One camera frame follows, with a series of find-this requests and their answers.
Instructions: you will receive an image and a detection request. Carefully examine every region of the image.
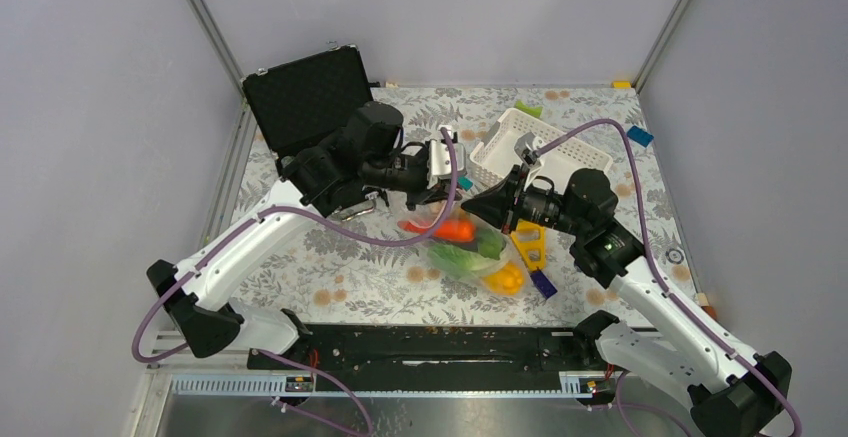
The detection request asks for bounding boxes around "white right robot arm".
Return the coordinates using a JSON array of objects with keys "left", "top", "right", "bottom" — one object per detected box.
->
[{"left": 461, "top": 166, "right": 792, "bottom": 436}]

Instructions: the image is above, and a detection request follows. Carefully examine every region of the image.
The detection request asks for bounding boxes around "yellow bell pepper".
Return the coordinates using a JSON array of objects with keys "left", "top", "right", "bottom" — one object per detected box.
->
[{"left": 482, "top": 261, "right": 525, "bottom": 296}]

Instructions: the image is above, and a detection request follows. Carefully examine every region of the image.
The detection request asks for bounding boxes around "green lettuce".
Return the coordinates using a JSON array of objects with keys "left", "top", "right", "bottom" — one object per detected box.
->
[{"left": 427, "top": 243, "right": 508, "bottom": 279}]

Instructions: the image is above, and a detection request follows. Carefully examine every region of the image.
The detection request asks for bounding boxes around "black poker chip case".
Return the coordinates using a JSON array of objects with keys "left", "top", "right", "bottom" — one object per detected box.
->
[{"left": 242, "top": 45, "right": 373, "bottom": 156}]

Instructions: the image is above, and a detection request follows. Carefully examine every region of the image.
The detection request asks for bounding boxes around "yellow triangular plastic tool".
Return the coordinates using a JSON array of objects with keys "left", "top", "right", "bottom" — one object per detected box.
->
[{"left": 510, "top": 220, "right": 547, "bottom": 272}]

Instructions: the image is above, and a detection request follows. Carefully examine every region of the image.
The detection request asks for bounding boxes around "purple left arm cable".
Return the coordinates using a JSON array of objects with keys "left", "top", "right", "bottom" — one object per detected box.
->
[{"left": 131, "top": 125, "right": 460, "bottom": 437}]

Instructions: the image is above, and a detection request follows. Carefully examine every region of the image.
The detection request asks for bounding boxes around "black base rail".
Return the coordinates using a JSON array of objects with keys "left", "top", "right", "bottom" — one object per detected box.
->
[{"left": 182, "top": 314, "right": 641, "bottom": 396}]

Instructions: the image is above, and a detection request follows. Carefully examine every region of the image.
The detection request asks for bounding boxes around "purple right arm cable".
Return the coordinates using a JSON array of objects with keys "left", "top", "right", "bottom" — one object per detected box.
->
[{"left": 533, "top": 118, "right": 803, "bottom": 437}]

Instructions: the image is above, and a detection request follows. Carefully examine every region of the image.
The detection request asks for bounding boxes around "green plastic piece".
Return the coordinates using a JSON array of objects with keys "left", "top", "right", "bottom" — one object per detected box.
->
[{"left": 514, "top": 100, "right": 544, "bottom": 119}]

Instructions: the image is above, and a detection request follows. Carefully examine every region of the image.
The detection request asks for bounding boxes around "blue toy brick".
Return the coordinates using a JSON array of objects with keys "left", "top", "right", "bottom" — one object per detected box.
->
[{"left": 626, "top": 126, "right": 655, "bottom": 148}]

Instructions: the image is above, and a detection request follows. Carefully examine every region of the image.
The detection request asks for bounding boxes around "orange carrot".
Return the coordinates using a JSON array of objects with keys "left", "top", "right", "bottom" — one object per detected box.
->
[{"left": 398, "top": 219, "right": 476, "bottom": 243}]

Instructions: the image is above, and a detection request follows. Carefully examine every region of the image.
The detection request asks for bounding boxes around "white plastic basket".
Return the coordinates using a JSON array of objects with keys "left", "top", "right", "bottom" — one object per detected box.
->
[{"left": 470, "top": 107, "right": 614, "bottom": 190}]

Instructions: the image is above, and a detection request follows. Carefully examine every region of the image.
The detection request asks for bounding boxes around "teal toy block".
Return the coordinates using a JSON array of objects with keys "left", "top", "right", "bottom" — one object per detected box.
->
[{"left": 457, "top": 176, "right": 473, "bottom": 191}]

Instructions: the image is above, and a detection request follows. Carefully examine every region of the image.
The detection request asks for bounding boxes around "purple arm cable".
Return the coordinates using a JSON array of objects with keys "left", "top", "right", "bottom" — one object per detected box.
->
[
  {"left": 533, "top": 118, "right": 803, "bottom": 437},
  {"left": 131, "top": 125, "right": 460, "bottom": 437}
]

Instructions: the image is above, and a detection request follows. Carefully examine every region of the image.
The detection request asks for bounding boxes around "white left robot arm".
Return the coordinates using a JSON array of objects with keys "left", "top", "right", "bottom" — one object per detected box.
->
[{"left": 132, "top": 102, "right": 466, "bottom": 368}]

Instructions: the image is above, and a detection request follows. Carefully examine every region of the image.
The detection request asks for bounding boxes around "floral table mat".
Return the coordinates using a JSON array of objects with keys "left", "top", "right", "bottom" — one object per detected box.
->
[{"left": 237, "top": 87, "right": 698, "bottom": 327}]

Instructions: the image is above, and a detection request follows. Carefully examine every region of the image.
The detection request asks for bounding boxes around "purple toy brick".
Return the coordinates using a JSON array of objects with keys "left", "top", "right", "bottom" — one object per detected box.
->
[{"left": 530, "top": 269, "right": 558, "bottom": 299}]

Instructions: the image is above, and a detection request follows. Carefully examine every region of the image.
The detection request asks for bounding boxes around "green cucumber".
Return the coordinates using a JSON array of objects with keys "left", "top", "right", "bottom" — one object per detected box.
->
[{"left": 475, "top": 228, "right": 505, "bottom": 260}]

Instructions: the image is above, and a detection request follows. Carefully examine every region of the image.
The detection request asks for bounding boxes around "clear zip top bag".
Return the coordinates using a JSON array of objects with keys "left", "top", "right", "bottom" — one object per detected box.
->
[{"left": 397, "top": 202, "right": 527, "bottom": 297}]

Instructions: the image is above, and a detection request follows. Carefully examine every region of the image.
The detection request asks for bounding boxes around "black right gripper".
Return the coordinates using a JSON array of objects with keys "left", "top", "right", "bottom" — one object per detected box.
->
[{"left": 463, "top": 163, "right": 588, "bottom": 237}]

